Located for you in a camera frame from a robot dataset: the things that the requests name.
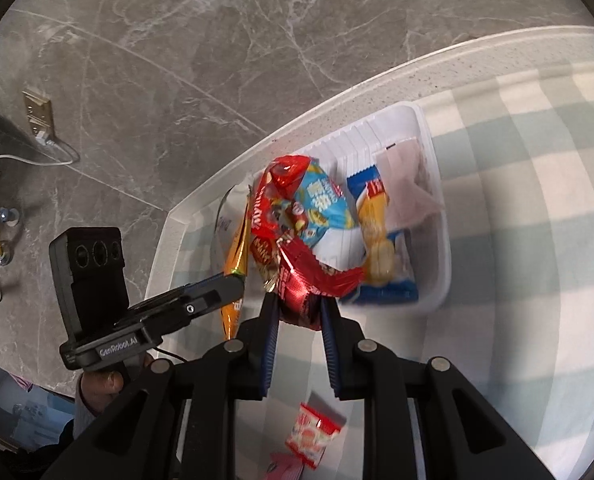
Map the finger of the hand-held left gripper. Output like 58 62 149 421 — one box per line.
176 273 246 307
128 289 218 337

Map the red foil snack bag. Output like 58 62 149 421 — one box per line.
249 155 366 332

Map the orange gold snack bag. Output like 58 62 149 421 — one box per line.
212 185 252 343

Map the white plastic tray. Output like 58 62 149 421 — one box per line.
217 101 452 317

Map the light blue box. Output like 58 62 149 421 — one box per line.
0 374 76 457

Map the person's left hand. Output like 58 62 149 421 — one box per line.
76 354 156 417

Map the small red white packet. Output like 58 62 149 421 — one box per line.
285 402 343 470

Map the light blue snack bag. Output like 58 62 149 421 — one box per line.
289 160 358 261

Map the pale pink white packet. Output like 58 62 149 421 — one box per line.
374 137 446 232

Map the green white checked tablecloth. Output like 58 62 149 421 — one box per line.
177 67 594 480

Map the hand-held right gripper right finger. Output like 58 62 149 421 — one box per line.
320 296 554 480

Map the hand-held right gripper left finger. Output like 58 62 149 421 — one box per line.
41 294 282 480

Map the white plug and cable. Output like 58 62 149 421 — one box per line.
0 130 80 167

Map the brass wall outlet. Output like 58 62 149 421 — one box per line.
23 91 56 142

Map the thin black cable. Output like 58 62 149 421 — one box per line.
153 346 188 364

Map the blue and yellow snack packet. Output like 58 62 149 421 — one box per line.
346 165 420 307

